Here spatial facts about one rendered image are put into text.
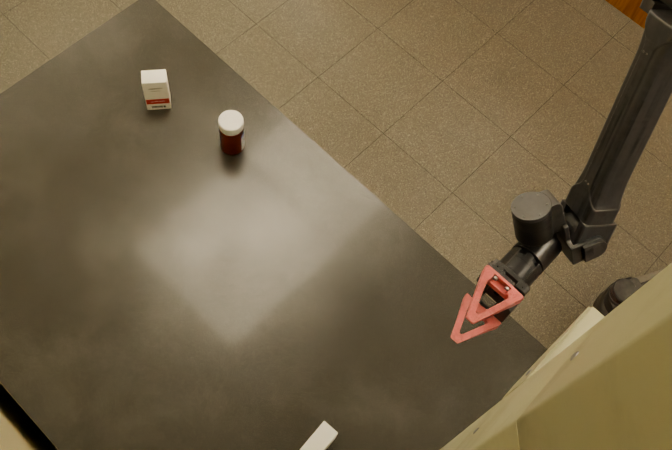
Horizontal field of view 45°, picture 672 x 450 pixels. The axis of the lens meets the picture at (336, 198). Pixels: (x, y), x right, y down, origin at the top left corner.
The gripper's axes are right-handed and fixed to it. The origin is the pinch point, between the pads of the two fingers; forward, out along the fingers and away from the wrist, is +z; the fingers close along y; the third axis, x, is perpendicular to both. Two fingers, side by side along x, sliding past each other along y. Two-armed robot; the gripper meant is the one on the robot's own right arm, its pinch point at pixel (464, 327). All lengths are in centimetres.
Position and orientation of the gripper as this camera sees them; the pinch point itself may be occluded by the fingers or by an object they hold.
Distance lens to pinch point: 119.1
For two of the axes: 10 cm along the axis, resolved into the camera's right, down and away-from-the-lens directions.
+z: -6.9, 6.2, -3.7
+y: 0.8, -4.4, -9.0
